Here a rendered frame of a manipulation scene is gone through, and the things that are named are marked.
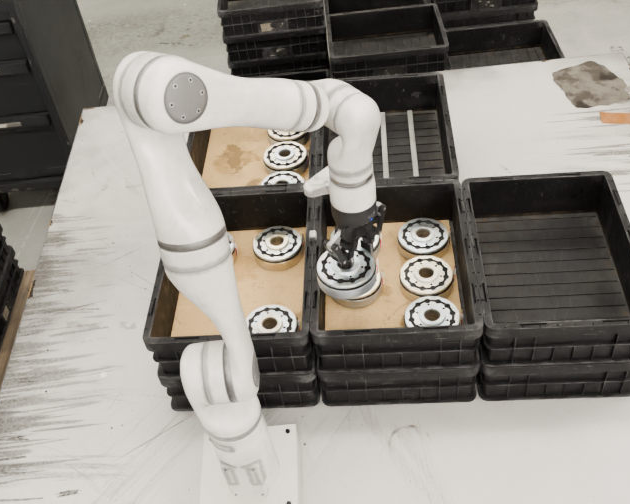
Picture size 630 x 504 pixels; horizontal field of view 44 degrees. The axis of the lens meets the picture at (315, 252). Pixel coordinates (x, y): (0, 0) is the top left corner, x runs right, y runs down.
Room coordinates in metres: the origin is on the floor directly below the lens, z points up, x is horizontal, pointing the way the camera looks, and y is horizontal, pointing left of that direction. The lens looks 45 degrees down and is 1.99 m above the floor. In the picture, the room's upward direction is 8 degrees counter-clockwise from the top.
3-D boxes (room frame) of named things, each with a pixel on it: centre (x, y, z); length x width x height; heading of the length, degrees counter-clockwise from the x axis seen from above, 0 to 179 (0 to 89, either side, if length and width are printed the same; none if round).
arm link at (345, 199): (0.97, -0.06, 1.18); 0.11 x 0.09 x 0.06; 41
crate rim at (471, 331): (1.03, -0.14, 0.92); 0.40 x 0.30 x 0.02; 173
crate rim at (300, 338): (1.07, 0.15, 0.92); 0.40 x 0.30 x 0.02; 173
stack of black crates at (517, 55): (2.40, -0.74, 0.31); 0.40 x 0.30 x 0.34; 87
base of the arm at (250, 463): (0.70, 0.16, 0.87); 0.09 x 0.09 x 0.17; 81
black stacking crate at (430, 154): (1.43, -0.19, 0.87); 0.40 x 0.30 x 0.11; 173
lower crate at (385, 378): (1.03, -0.14, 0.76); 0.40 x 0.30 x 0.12; 173
